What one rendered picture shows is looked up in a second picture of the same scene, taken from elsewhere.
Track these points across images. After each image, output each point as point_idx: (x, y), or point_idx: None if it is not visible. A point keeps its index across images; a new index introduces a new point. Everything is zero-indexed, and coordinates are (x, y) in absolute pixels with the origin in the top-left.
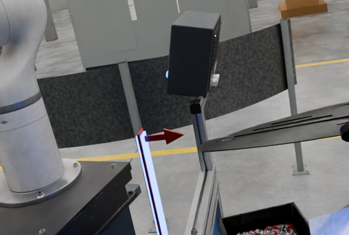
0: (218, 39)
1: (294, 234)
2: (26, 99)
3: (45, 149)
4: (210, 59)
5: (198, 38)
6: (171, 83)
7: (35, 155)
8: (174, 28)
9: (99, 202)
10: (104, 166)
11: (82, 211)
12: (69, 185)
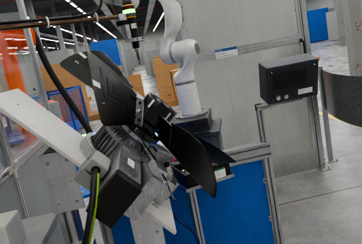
0: (301, 74)
1: None
2: (180, 82)
3: (186, 102)
4: (267, 84)
5: (263, 72)
6: (260, 92)
7: (182, 103)
8: (258, 64)
9: (184, 125)
10: (203, 116)
11: None
12: (187, 117)
